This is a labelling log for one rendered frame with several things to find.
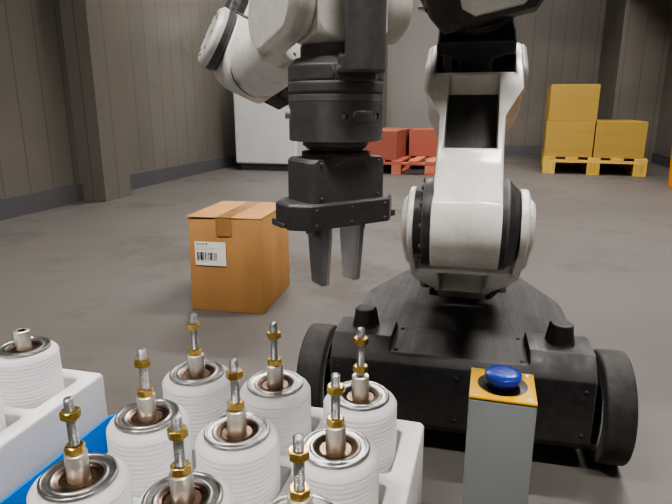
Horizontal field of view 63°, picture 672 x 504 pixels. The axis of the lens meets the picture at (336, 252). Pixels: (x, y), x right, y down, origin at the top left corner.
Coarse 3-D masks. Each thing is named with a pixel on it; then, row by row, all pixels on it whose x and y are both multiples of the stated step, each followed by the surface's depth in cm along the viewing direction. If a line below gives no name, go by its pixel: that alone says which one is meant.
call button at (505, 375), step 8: (488, 368) 62; (496, 368) 62; (504, 368) 62; (512, 368) 62; (488, 376) 60; (496, 376) 60; (504, 376) 60; (512, 376) 60; (520, 376) 60; (496, 384) 59; (504, 384) 59; (512, 384) 59
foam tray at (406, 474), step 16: (320, 416) 80; (400, 432) 76; (416, 432) 76; (192, 448) 72; (400, 448) 72; (416, 448) 72; (288, 464) 69; (400, 464) 69; (416, 464) 71; (288, 480) 66; (384, 480) 66; (400, 480) 66; (416, 480) 72; (384, 496) 63; (400, 496) 63; (416, 496) 74
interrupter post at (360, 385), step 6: (354, 378) 70; (360, 378) 70; (366, 378) 70; (354, 384) 70; (360, 384) 70; (366, 384) 70; (354, 390) 70; (360, 390) 70; (366, 390) 70; (354, 396) 70; (360, 396) 70; (366, 396) 70
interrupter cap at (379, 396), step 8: (344, 384) 74; (376, 384) 74; (344, 392) 72; (376, 392) 72; (384, 392) 72; (344, 400) 70; (352, 400) 70; (368, 400) 70; (376, 400) 70; (384, 400) 69; (344, 408) 68; (352, 408) 68; (360, 408) 68; (368, 408) 68; (376, 408) 68
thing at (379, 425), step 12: (324, 408) 71; (384, 408) 69; (396, 408) 70; (324, 420) 71; (348, 420) 67; (360, 420) 67; (372, 420) 67; (384, 420) 68; (396, 420) 71; (360, 432) 67; (372, 432) 68; (384, 432) 69; (384, 444) 69; (384, 456) 69; (384, 468) 70
